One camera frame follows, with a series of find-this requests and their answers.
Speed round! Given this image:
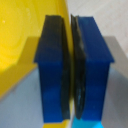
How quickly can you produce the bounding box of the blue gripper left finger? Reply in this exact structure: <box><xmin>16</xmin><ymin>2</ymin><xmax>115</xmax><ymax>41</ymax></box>
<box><xmin>33</xmin><ymin>14</ymin><xmax>72</xmax><ymax>123</ymax></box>

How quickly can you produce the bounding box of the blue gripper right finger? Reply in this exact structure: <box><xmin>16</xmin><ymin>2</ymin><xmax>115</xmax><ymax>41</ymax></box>
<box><xmin>69</xmin><ymin>14</ymin><xmax>115</xmax><ymax>122</ymax></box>

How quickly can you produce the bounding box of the yellow bowl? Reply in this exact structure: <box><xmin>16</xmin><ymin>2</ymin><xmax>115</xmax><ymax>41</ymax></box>
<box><xmin>0</xmin><ymin>0</ymin><xmax>73</xmax><ymax>101</ymax></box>

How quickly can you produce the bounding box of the blue bowl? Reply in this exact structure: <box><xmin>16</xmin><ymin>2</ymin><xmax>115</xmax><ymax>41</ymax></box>
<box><xmin>79</xmin><ymin>118</ymin><xmax>113</xmax><ymax>128</ymax></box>

